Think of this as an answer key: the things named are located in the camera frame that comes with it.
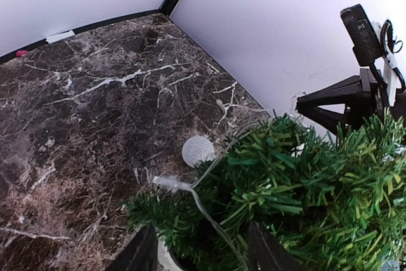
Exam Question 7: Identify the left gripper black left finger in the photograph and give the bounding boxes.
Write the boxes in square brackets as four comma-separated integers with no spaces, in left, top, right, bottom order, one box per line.
[107,226,158,271]

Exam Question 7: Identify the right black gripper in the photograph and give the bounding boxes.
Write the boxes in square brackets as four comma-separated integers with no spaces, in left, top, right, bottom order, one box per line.
[297,69,405,135]

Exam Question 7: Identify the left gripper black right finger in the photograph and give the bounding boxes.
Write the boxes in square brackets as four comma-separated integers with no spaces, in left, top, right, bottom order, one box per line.
[247,221,301,271]

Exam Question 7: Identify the clear wire light string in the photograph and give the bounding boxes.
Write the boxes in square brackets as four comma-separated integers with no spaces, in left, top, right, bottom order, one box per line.
[133,89,318,271]

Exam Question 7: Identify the small green christmas tree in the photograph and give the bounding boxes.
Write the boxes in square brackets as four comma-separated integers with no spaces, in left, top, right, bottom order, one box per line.
[127,115,405,270]

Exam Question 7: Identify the white woven ball light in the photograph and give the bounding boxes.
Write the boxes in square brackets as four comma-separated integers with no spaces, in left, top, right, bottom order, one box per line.
[181,136,215,168]

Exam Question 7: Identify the white tape strip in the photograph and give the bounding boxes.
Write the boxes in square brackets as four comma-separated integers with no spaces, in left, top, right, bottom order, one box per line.
[45,30,75,44]

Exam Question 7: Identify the small red object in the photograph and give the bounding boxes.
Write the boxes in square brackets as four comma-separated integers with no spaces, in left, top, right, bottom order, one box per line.
[16,50,28,57]

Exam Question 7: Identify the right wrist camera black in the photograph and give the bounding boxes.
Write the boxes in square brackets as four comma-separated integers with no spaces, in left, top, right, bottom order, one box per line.
[340,4,383,67]

